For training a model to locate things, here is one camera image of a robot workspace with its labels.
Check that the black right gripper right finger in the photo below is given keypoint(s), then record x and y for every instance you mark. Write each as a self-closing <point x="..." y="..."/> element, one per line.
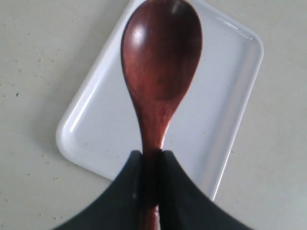
<point x="183" y="206"/>

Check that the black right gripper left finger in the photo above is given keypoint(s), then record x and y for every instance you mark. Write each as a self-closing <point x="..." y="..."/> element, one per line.
<point x="118" y="207"/>

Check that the white rectangular plastic tray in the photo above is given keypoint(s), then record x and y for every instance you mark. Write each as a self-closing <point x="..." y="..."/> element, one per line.
<point x="99" y="129"/>

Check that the dark red wooden spoon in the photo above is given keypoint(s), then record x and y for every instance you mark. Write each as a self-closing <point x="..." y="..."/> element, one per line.
<point x="160" y="50"/>

